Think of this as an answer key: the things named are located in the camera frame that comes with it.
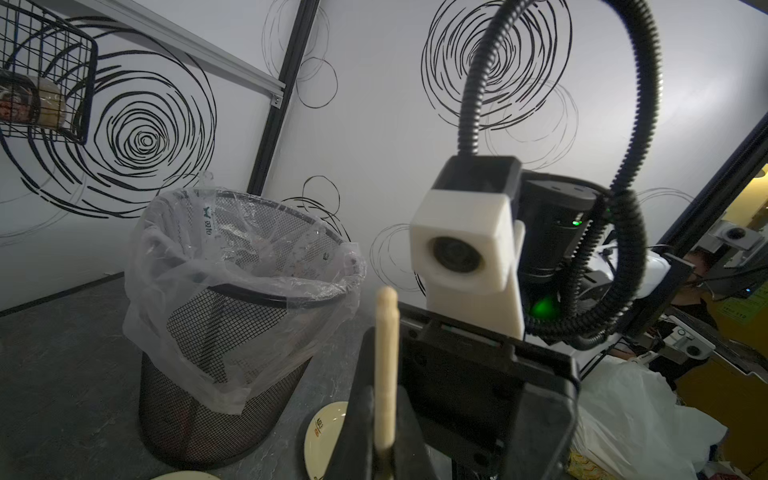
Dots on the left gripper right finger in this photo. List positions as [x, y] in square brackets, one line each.
[411, 460]

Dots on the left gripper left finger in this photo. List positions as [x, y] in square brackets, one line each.
[354, 455]

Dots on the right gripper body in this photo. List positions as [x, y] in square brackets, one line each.
[495, 406]

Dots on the chopsticks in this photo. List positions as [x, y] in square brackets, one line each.
[386, 365]

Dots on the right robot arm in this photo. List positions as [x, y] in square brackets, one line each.
[583, 262]

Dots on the cream plate with black patch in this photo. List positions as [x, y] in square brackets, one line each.
[321, 436]

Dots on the cream plate with red marks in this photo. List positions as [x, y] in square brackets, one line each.
[186, 475]

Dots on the black mesh trash bin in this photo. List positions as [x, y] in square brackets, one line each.
[180, 430]

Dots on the clear plastic bin liner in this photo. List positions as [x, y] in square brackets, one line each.
[255, 250]

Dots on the black wire wall basket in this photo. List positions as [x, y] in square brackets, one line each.
[48, 69]

